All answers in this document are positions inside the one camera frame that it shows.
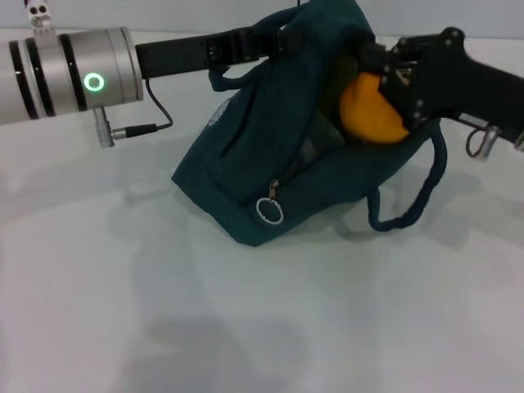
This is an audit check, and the dark blue insulated lunch bag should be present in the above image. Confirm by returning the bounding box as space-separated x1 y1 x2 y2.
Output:
170 0 447 248

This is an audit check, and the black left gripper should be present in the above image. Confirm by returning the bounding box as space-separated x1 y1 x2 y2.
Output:
134 25 305 79

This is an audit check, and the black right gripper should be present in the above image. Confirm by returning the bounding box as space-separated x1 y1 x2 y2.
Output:
347 25 524 142

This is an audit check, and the green cucumber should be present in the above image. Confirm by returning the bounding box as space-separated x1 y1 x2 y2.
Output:
333 49 362 84

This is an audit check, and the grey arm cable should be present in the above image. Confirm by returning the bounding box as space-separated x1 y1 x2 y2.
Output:
111 79 173 139
465 124 501 161

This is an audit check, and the grey right arm cable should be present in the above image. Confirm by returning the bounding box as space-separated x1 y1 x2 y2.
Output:
465 124 501 161

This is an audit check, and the orange yellow pear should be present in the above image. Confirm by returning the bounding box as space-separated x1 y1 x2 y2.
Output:
339 72 410 145

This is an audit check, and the grey left arm cable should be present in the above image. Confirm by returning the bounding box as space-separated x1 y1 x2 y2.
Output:
111 79 173 139

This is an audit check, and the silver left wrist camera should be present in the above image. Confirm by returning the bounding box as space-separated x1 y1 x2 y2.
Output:
23 0 56 38

